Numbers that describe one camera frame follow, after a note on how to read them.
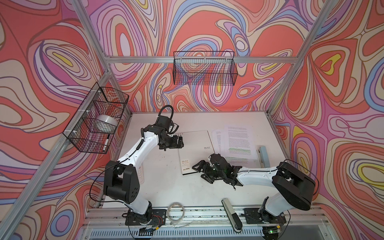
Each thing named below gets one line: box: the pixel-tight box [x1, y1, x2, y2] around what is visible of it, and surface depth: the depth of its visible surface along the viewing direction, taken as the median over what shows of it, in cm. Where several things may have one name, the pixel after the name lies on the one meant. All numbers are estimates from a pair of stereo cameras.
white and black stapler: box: [221, 198, 243, 233], surface depth 72 cm
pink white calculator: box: [138, 166, 145, 184], surface depth 88 cm
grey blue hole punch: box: [256, 146, 271, 168], surface depth 95 cm
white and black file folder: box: [176, 130, 215, 175], surface depth 100 cm
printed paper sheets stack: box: [212, 125, 258, 164], surface depth 103 cm
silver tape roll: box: [95, 114, 118, 131], surface depth 73 cm
